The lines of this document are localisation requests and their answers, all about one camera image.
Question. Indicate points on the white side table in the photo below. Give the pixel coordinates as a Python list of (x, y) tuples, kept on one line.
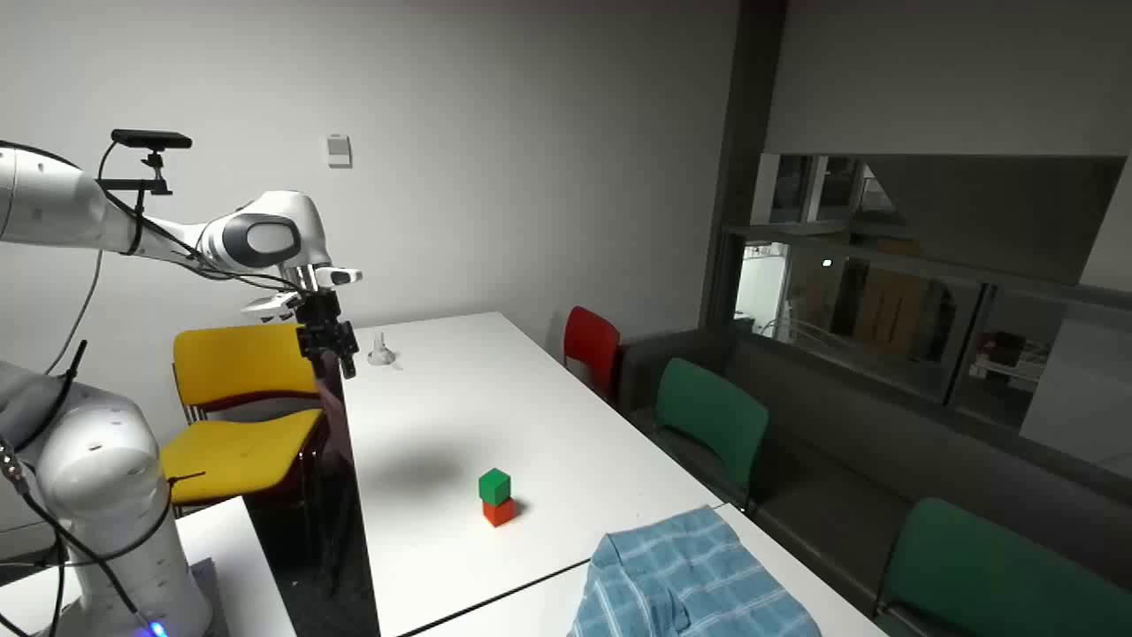
[(240, 560)]

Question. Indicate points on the blue checked towel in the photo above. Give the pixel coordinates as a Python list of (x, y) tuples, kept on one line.
[(685, 578)]

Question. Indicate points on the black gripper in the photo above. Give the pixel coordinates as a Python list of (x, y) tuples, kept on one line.
[(326, 323)]

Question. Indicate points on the green block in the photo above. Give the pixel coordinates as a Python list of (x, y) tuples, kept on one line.
[(493, 486)]

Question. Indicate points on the green chair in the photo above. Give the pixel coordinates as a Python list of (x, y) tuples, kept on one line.
[(707, 411), (1003, 578)]

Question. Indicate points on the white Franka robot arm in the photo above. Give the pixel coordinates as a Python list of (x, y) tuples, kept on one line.
[(93, 471)]

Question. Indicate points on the black bar camera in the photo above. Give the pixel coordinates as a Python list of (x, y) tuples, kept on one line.
[(149, 140)]

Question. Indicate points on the red chair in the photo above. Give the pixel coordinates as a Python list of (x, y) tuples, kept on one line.
[(589, 340)]

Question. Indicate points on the small white table object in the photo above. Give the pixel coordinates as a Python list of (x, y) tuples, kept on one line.
[(382, 352)]

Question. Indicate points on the red block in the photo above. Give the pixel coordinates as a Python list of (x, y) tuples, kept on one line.
[(503, 515)]

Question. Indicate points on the interior glass window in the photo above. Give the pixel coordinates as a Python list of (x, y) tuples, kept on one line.
[(895, 304)]

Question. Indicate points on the white wall switch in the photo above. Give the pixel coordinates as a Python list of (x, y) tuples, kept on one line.
[(342, 149)]

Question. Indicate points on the yellow chair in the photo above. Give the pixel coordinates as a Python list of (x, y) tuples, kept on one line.
[(234, 358)]

